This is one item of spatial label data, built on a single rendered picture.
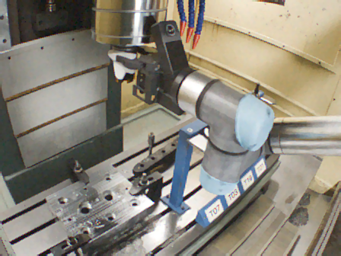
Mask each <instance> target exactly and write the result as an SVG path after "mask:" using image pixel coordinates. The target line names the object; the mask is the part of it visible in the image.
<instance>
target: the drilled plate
mask: <svg viewBox="0 0 341 256"><path fill-rule="evenodd" d="M113 174H114V176H112V175H113ZM111 178H113V180H111ZM88 179H89V181H90V182H92V183H87V184H83V183H81V182H80V181H77V182H75V183H73V184H71V185H69V186H68V187H65V188H64V189H61V190H59V191H58V192H57V191H56V192H55V193H53V195H52V194H51V195H50V196H48V197H45V198H46V202H47V204H48V207H49V208H50V209H51V210H52V212H53V215H54V216H55V217H56V218H57V220H58V221H59V223H60V224H61V225H62V227H63V228H64V230H65V231H66V232H67V234H71V235H72V237H73V236H75V235H77V233H78V234H80V233H81V234H88V233H89V236H90V237H91V240H90V241H89V242H88V244H86V245H84V246H82V247H81V248H79V250H80V251H81V253H82V254H86V253H88V252H89V251H90V250H93V249H94V248H96V247H97V246H99V245H101V244H102V243H104V242H106V241H108V240H109V239H111V238H112V237H114V236H115V235H117V234H120V233H121V232H122V231H124V230H125V229H127V228H129V227H130V226H133V225H134V224H136V223H137V222H139V221H140V220H142V219H144V218H145V217H146V216H148V215H150V214H152V213H153V212H154V203H152V202H151V201H150V200H149V199H148V198H147V197H146V196H145V195H144V194H143V193H140V194H139V195H134V196H135V198H134V197H133V195H131V194H129V195H131V196H130V197H131V198H130V197H129V196H128V195H127V196H126V195H125V193H127V192H129V190H130V187H131V186H132V184H131V183H130V182H129V181H128V180H127V179H125V178H124V177H123V176H122V175H121V174H120V173H119V172H118V171H117V170H116V169H115V168H114V167H113V166H112V165H110V166H108V167H105V168H103V169H101V170H100V171H97V172H95V173H93V174H91V175H90V176H88ZM105 180H106V181H105ZM123 186H124V187H126V186H127V187H126V188H124V187H123ZM107 188H108V189H107ZM123 188H124V189H126V190H124V189H123ZM128 188H129V189H128ZM121 190H122V191H121ZM81 194H82V195H81ZM85 194H87V195H85ZM120 194H121V195H120ZM117 196H118V197H117ZM114 197H115V198H114ZM137 197H138V199H137ZM88 198H89V199H88ZM117 198H118V199H117ZM57 199H58V200H57ZM65 199H66V200H65ZM114 199H115V200H114ZM129 199H130V200H129ZM67 200H69V201H67ZM56 201H58V204H57V202H56ZM85 201H88V203H87V202H85ZM91 201H92V202H91ZM126 201H129V202H130V204H129V203H128V202H126ZM66 202H67V203H66ZM80 202H82V203H80ZM65 203H66V205H65ZM79 203H80V204H79ZM91 203H92V205H93V206H94V208H93V207H91V206H92V205H91ZM139 205H140V206H139ZM76 207H77V208H76ZM92 208H93V209H94V211H93V212H92V211H91V210H92ZM76 210H77V211H76ZM78 211H79V212H80V213H81V214H79V212H78ZM109 211H110V212H109ZM114 211H115V212H114ZM82 213H83V214H82ZM89 213H90V215H89ZM105 213H106V214H105ZM78 214H79V215H78ZM85 214H86V215H85ZM73 217H74V218H73ZM102 217H103V218H102ZM104 217H105V218H104ZM115 218H116V219H115ZM70 220H71V221H70ZM109 220H110V221H109ZM88 221H89V222H90V223H89V222H88ZM99 222H100V223H99ZM91 223H92V224H91ZM79 224H80V225H81V224H82V225H83V226H81V227H80V225H79ZM86 224H88V225H86ZM74 226H75V227H74ZM97 226H101V227H97ZM79 227H80V228H79ZM90 227H91V231H90V229H89V228H90ZM96 227H97V228H96ZM78 228H79V229H80V230H81V231H78ZM90 232H91V233H92V234H91V233H90Z"/></svg>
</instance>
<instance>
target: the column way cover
mask: <svg viewBox="0 0 341 256"><path fill-rule="evenodd" d="M91 36H92V32H91V27H86V28H81V29H79V30H72V31H67V32H65V33H60V34H55V35H52V36H49V37H44V38H40V39H38V40H33V41H28V42H26V43H22V44H18V45H16V46H12V47H11V50H7V51H4V52H0V85H1V90H2V95H3V96H2V97H3V98H4V99H5V103H6V107H7V110H8V116H9V120H10V123H11V127H12V130H13V134H14V136H15V137H16V139H17V143H18V147H19V149H20V153H21V157H22V159H23V161H24V165H25V167H26V168H28V167H30V166H31V165H35V164H36V163H38V162H41V161H43V160H44V159H47V158H49V157H52V156H53V155H55V154H59V153H60V152H62V151H65V150H66V149H69V148H71V147H73V146H75V145H77V144H79V143H82V142H84V141H86V140H88V139H90V138H92V137H94V136H98V135H100V134H101V133H104V132H106V131H107V122H106V101H107V99H108V96H107V83H108V79H107V71H108V66H109V65H110V57H109V55H108V51H109V50H110V45H108V44H103V43H99V42H97V41H95V40H94V39H93V38H92V37H91Z"/></svg>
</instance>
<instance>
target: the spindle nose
mask: <svg viewBox="0 0 341 256"><path fill-rule="evenodd" d="M167 7H168V0H92V9H91V10H92V12H91V16H92V17H91V32H92V36H91V37H92V38H93V39H94V40H95V41H97V42H99V43H103V44H108V45H115V46H135V45H145V44H150V43H154V42H155V40H154V37H153V35H152V32H151V26H152V25H153V24H156V23H158V22H160V21H166V20H167Z"/></svg>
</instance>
